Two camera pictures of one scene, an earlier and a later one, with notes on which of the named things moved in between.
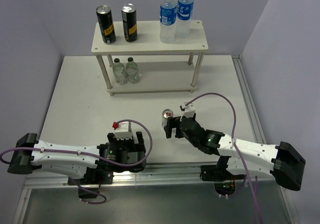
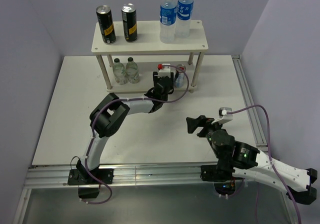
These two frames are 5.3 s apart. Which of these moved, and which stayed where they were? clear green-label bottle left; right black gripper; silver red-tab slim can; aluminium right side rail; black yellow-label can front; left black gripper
Moved: right black gripper; left black gripper; silver red-tab slim can
Stayed: black yellow-label can front; aluminium right side rail; clear green-label bottle left
